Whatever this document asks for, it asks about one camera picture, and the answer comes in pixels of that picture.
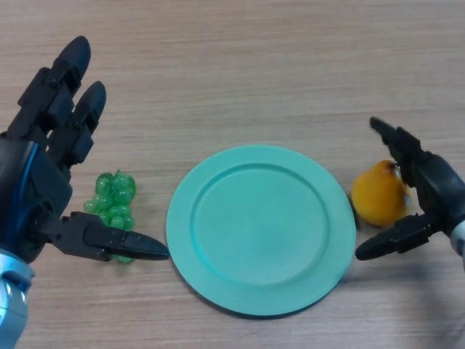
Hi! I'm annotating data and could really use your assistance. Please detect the green round plate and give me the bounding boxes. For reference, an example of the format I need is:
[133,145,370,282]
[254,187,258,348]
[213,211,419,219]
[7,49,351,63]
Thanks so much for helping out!
[166,144,357,318]

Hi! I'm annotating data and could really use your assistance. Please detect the yellow pear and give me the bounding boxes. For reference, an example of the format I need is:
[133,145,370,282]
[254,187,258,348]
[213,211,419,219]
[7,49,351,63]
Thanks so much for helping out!
[350,159,415,229]

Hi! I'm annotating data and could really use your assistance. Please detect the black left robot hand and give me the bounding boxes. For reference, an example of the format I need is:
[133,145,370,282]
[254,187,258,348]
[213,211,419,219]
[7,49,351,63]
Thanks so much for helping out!
[0,35,171,263]

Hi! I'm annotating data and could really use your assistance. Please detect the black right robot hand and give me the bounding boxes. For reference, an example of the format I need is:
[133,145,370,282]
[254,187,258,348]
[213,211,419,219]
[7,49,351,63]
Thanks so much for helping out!
[355,116,465,261]

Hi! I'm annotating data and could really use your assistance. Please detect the green grape bunch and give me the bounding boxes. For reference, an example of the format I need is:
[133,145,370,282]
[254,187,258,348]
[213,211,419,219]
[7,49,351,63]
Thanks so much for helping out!
[83,169,137,265]

